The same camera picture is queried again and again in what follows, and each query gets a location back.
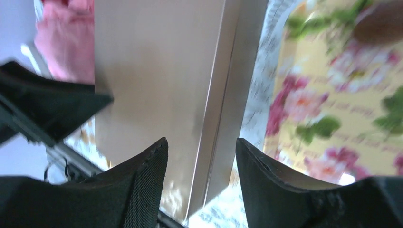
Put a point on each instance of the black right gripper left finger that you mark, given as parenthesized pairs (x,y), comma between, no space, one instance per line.
(125,196)

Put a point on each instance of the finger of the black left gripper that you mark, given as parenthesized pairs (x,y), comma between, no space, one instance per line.
(44,110)

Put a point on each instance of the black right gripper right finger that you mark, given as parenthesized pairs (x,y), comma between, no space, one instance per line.
(277,196)

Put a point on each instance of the pink cloth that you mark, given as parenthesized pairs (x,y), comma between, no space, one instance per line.
(65,38)

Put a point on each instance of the floral chocolate tray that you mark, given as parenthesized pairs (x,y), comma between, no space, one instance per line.
(337,108)

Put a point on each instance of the gold box lid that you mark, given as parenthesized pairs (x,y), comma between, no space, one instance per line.
(163,88)

